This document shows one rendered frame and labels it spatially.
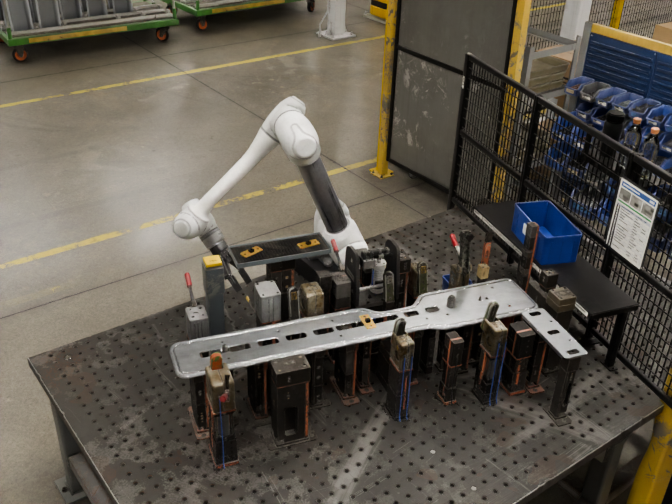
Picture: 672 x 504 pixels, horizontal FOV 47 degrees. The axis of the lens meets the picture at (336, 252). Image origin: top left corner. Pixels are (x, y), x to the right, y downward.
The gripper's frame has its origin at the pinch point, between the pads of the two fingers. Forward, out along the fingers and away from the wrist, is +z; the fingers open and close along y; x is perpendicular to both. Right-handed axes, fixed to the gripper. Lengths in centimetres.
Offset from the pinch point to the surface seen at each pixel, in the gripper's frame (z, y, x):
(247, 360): 20, -66, -14
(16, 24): -345, 470, 252
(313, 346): 29, -53, -32
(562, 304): 70, -12, -108
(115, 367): -1, -40, 47
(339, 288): 20, -27, -43
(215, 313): 2.4, -34.5, 1.3
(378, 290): 30, -13, -52
